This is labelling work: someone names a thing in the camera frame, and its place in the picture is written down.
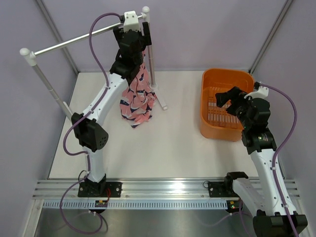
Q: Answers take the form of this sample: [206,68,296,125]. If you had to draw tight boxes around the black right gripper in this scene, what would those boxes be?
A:
[216,86,253,130]

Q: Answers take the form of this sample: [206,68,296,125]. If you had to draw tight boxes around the pink patterned shorts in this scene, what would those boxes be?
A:
[119,62,157,128]

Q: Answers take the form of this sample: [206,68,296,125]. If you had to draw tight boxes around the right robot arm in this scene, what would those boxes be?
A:
[215,85,308,237]

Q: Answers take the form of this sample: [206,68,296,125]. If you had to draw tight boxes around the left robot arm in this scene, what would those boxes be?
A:
[71,22,152,198]

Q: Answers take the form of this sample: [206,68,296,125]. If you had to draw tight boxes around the orange plastic basket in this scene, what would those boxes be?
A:
[199,68,254,142]

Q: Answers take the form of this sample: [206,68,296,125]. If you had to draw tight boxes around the white and silver clothes rack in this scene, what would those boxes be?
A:
[20,6,168,120]

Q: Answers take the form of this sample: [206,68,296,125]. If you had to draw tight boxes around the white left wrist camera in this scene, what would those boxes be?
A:
[123,11,140,33]

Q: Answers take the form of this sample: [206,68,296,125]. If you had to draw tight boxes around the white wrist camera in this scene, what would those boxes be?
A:
[123,11,140,33]
[244,82,269,100]

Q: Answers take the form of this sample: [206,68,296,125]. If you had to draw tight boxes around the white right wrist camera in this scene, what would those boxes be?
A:
[244,82,269,100]

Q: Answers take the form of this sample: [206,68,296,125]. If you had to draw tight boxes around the black right mount plate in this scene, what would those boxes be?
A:
[202,181,234,198]

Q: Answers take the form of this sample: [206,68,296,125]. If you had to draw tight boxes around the black mount plate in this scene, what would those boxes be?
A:
[78,180,122,198]
[202,181,234,198]

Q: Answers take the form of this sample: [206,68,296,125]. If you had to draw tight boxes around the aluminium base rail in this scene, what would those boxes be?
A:
[31,179,301,200]

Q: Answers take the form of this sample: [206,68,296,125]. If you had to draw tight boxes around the white slotted cable duct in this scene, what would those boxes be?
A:
[43,199,228,210]

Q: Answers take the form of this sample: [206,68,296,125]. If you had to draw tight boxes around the black left mount plate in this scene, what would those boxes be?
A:
[78,180,122,198]

